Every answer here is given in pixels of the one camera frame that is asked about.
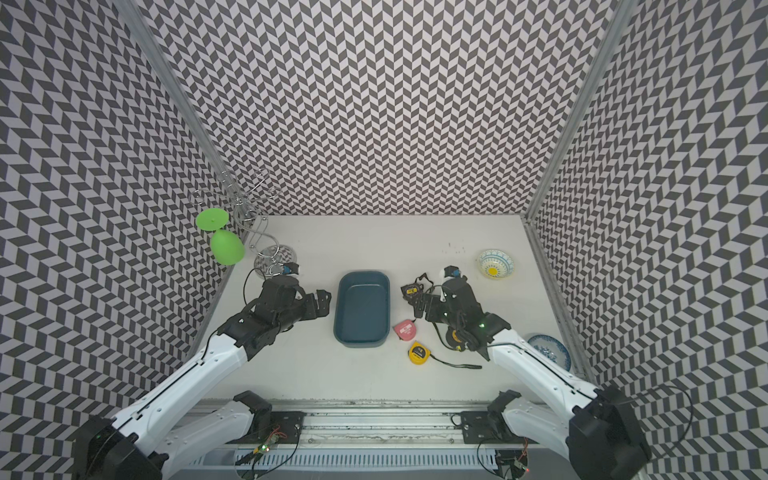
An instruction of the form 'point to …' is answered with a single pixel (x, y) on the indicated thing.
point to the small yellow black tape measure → (455, 338)
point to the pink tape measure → (405, 330)
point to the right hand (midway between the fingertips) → (427, 306)
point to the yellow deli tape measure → (419, 355)
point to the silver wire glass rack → (247, 191)
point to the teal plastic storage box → (362, 309)
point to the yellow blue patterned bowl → (496, 264)
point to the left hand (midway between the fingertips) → (315, 300)
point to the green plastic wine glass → (226, 248)
